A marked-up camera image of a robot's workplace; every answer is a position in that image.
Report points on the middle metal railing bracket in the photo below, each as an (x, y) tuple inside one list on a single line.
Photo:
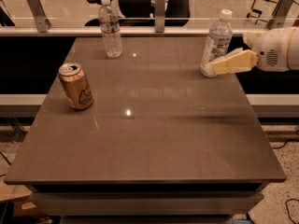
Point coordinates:
[(159, 15)]

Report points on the blue label plastic bottle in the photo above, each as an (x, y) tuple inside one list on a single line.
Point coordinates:
[(217, 42)]

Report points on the left metal railing bracket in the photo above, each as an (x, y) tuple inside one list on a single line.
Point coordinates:
[(41, 21)]

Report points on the gold soda can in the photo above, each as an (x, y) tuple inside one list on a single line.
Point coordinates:
[(76, 86)]

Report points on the black office chair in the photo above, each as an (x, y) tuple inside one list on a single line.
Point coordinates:
[(141, 12)]

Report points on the clear water bottle red label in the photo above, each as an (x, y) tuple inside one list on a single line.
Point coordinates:
[(110, 28)]

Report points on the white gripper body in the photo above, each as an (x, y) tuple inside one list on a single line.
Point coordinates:
[(270, 50)]

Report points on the metal frame stool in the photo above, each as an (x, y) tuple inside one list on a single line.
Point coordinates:
[(261, 11)]

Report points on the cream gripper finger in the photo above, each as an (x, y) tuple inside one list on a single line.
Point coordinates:
[(243, 42), (242, 62)]

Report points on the right metal railing bracket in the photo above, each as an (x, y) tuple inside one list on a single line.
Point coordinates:
[(282, 17)]

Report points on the metal railing bracket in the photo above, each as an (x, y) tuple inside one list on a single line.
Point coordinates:
[(159, 15), (41, 21), (282, 17)]

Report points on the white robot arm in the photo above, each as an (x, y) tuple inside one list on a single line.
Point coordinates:
[(294, 48)]

